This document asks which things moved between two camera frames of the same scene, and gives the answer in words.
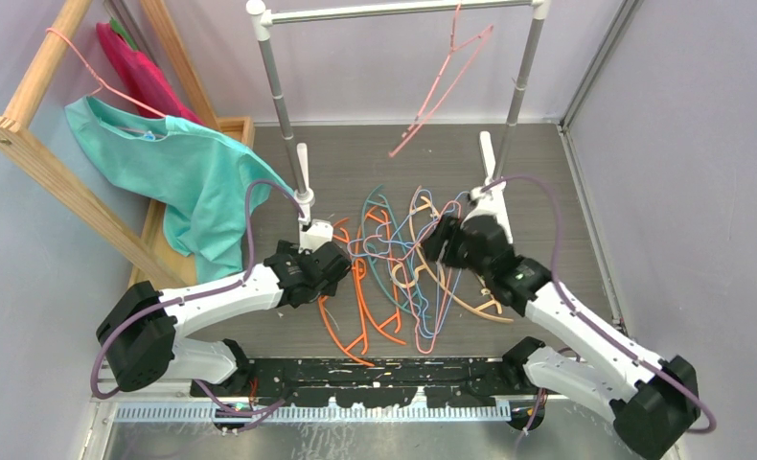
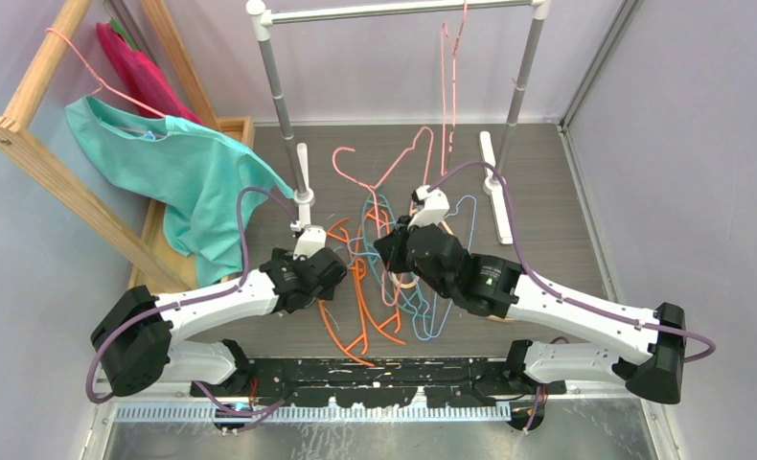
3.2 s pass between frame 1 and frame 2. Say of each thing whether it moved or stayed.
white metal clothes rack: stayed
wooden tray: stayed
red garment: stayed
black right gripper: moved
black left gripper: stayed
